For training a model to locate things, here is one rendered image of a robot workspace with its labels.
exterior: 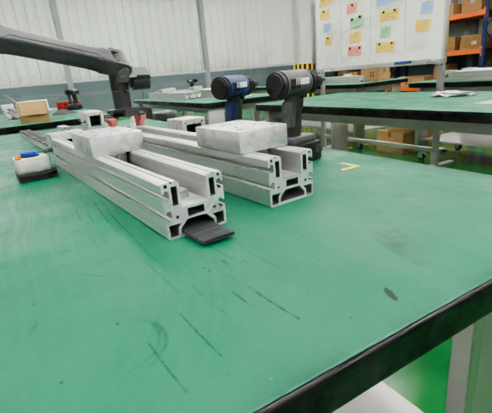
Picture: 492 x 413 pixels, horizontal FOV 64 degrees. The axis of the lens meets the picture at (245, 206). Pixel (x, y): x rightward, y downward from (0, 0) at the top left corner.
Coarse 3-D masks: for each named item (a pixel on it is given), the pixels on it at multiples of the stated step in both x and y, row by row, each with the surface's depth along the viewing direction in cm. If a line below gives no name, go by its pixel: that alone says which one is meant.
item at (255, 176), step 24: (144, 144) 108; (168, 144) 95; (192, 144) 85; (216, 168) 79; (240, 168) 71; (264, 168) 67; (288, 168) 72; (312, 168) 70; (240, 192) 73; (264, 192) 67; (288, 192) 73; (312, 192) 72
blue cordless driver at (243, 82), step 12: (216, 84) 101; (228, 84) 100; (240, 84) 104; (252, 84) 109; (216, 96) 102; (228, 96) 102; (240, 96) 107; (228, 108) 105; (240, 108) 107; (228, 120) 106
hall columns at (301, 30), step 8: (296, 0) 837; (304, 0) 817; (296, 8) 842; (304, 8) 822; (296, 16) 847; (304, 16) 826; (296, 24) 852; (304, 24) 831; (296, 32) 856; (304, 32) 835; (296, 40) 861; (304, 40) 840; (296, 48) 866; (304, 48) 845; (296, 56) 871; (304, 56) 850; (296, 64) 876; (304, 64) 852; (312, 64) 863; (312, 96) 884
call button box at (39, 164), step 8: (40, 152) 108; (24, 160) 100; (32, 160) 101; (40, 160) 102; (48, 160) 103; (16, 168) 100; (24, 168) 100; (32, 168) 101; (40, 168) 102; (48, 168) 104; (16, 176) 105; (24, 176) 101; (32, 176) 102; (40, 176) 103; (48, 176) 104
